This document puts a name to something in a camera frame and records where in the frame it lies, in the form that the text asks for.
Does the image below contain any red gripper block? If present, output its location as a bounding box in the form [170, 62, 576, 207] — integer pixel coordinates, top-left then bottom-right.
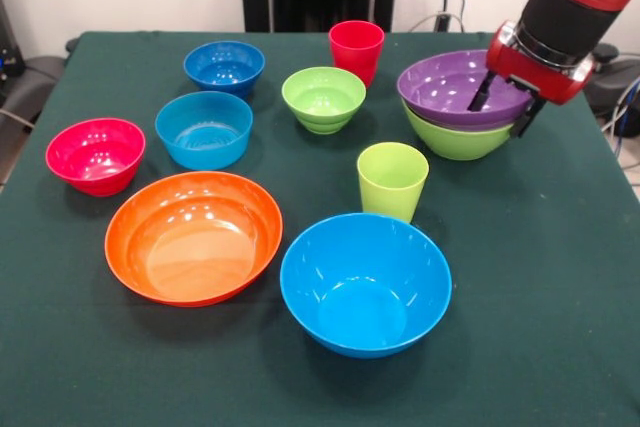
[467, 21, 599, 139]

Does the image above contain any purple plastic bowl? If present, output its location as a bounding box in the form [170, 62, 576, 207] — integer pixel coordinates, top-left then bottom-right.
[396, 49, 536, 131]

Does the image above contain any large green bowl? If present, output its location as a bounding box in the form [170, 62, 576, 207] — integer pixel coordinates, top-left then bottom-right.
[401, 99, 516, 162]

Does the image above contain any dark green table cloth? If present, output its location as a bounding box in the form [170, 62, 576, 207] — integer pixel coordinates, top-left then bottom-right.
[0, 30, 640, 427]

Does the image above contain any orange plastic bowl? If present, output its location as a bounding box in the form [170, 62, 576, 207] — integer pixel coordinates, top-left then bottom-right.
[103, 170, 285, 308]

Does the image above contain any small ribbed green bowl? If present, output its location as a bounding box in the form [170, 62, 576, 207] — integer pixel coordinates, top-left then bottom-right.
[280, 65, 368, 136]

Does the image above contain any black box device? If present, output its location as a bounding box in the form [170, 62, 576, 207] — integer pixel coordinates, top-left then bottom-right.
[0, 0, 26, 79]

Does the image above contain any dark blue bowl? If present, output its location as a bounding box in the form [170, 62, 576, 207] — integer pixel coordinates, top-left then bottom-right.
[182, 40, 267, 100]

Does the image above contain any ribbed light blue bowl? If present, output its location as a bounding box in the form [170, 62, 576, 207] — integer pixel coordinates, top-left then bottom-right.
[154, 90, 254, 172]

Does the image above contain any red plastic cup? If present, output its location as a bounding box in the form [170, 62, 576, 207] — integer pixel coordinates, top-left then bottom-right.
[327, 19, 386, 90]

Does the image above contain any green plastic cup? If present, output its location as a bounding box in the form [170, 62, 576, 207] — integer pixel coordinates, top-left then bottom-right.
[356, 141, 431, 225]

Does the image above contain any large light blue bowl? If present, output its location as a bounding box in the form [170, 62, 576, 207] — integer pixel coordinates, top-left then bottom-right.
[279, 212, 454, 360]

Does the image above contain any pink plastic bowl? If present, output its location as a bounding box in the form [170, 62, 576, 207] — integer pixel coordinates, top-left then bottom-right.
[44, 117, 147, 198]

